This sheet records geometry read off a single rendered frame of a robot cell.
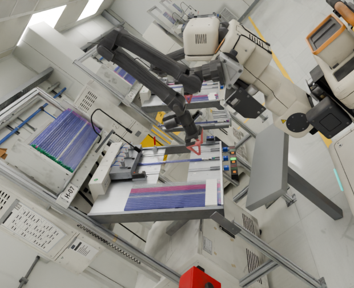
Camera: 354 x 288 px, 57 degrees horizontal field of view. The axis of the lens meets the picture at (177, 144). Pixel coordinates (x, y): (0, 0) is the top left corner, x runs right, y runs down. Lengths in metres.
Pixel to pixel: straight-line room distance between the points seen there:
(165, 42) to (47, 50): 2.25
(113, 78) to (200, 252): 1.83
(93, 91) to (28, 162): 1.35
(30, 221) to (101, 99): 1.47
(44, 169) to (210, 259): 1.01
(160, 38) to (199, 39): 5.02
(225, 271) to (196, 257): 0.19
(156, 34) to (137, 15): 3.25
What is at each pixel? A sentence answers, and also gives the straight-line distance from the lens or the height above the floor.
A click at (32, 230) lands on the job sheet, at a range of 2.02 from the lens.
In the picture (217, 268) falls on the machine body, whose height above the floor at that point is 0.46.
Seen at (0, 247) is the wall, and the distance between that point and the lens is 3.31.
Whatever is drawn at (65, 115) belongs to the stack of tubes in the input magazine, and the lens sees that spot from 2.21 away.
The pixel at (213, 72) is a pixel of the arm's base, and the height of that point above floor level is 1.20.
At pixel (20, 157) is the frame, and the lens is 1.89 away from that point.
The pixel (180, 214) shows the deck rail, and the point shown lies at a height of 0.85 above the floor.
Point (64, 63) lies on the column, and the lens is 5.24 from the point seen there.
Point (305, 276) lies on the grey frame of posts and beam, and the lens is 1.96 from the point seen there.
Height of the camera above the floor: 1.45
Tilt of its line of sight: 13 degrees down
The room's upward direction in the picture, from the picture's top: 53 degrees counter-clockwise
